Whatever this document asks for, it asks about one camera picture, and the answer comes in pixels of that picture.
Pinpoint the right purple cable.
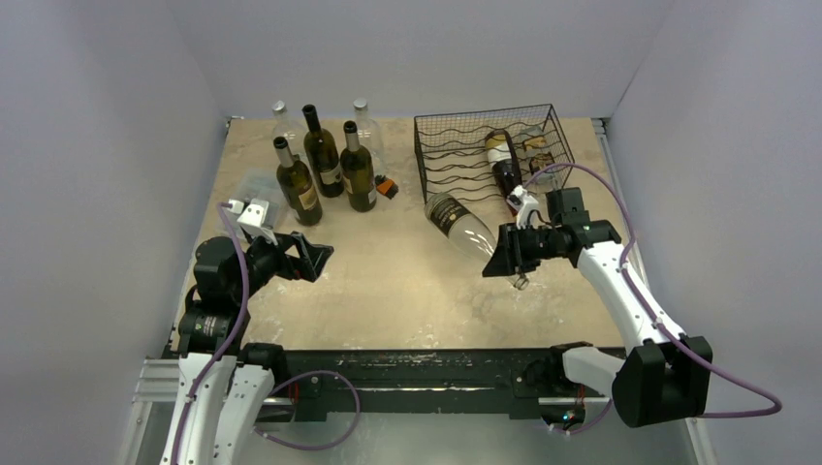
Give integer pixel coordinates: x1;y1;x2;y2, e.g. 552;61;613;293
522;162;784;438

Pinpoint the red bottle gold cap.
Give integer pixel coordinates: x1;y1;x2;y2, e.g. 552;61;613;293
484;129;522;200

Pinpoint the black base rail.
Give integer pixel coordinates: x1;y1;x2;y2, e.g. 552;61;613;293
238;343;607;423

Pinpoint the clear slim bottle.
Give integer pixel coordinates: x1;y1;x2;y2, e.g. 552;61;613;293
424;193;497;278

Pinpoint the orange hex key set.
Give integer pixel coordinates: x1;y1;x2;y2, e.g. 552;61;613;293
375;175;398;199

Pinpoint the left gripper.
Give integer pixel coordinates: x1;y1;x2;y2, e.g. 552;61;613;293
231;225;332;301

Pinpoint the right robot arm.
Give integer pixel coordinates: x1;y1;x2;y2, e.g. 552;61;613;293
482;186;712;427

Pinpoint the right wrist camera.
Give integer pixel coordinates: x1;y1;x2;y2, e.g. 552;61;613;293
506;185;539;230

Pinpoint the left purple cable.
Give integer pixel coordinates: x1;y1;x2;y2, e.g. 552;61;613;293
168;201;362;465

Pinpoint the clear glass bottle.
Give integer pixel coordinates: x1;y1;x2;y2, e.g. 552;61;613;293
271;101;308;164
353;98;386;175

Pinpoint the clear plastic organizer box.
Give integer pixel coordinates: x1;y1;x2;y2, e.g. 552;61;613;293
229;168;287;227

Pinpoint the black wire wine rack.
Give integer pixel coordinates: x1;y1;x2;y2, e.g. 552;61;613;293
414;104;575;218

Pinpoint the green bottle silver cap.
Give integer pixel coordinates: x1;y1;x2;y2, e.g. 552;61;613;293
273;136;323;226

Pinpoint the dark green wine bottle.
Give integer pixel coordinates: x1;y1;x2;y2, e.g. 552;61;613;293
301;105;344;198

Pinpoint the purple cable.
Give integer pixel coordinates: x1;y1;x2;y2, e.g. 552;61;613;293
522;162;784;438
168;201;362;465

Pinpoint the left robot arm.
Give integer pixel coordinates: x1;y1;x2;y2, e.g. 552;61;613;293
160;232;334;464

